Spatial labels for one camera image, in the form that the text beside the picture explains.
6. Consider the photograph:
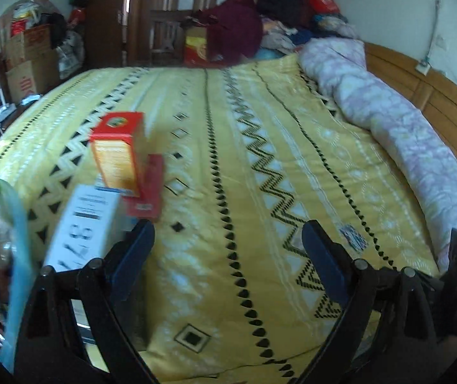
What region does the pink floral quilt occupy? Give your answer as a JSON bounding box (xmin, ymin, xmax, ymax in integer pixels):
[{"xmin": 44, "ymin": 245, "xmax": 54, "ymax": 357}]
[{"xmin": 299, "ymin": 37, "xmax": 457, "ymax": 271}]

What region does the blue pink patterned packet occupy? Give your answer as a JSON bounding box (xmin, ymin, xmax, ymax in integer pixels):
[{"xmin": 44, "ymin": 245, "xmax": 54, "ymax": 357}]
[{"xmin": 339, "ymin": 225, "xmax": 368, "ymax": 252}]

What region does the clear blue plastic basin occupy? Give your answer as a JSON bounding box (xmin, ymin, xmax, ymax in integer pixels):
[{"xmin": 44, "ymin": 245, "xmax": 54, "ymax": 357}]
[{"xmin": 0, "ymin": 180, "xmax": 36, "ymax": 372}]

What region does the white barcode box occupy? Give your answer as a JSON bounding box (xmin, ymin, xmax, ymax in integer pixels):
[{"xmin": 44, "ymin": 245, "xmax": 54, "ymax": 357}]
[{"xmin": 43, "ymin": 185, "xmax": 127, "ymax": 272}]

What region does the flat red box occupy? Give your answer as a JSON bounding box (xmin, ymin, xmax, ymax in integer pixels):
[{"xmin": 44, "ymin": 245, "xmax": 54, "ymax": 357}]
[{"xmin": 125, "ymin": 154, "xmax": 164, "ymax": 221}]

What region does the wooden headboard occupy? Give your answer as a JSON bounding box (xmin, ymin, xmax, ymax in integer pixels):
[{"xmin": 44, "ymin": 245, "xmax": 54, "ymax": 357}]
[{"xmin": 365, "ymin": 43, "xmax": 457, "ymax": 158}]

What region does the orange red carton box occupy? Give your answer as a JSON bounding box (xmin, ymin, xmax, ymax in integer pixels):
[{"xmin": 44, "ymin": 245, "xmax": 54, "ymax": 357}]
[{"xmin": 89, "ymin": 112, "xmax": 149, "ymax": 198}]

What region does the yellow patterned bedspread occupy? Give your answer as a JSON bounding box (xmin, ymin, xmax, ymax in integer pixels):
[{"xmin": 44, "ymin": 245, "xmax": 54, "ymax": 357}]
[{"xmin": 0, "ymin": 56, "xmax": 438, "ymax": 383}]

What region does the cardboard boxes stack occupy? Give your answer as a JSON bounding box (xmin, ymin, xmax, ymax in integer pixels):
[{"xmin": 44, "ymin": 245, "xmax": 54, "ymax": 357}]
[{"xmin": 4, "ymin": 25, "xmax": 60, "ymax": 103}]

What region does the wooden chair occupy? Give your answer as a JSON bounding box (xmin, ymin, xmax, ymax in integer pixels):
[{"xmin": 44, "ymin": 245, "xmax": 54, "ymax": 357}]
[{"xmin": 149, "ymin": 11, "xmax": 192, "ymax": 66}]

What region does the red yellow gift box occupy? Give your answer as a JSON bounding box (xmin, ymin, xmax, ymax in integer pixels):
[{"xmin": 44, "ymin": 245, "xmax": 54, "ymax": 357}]
[{"xmin": 183, "ymin": 27, "xmax": 210, "ymax": 68}]

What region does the dark clothes pile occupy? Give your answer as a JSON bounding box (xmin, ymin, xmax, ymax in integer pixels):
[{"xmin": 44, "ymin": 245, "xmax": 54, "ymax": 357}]
[{"xmin": 256, "ymin": 0, "xmax": 358, "ymax": 45}]

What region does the maroon jacket pile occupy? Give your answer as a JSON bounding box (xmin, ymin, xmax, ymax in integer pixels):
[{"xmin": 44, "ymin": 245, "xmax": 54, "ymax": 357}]
[{"xmin": 192, "ymin": 0, "xmax": 263, "ymax": 65}]

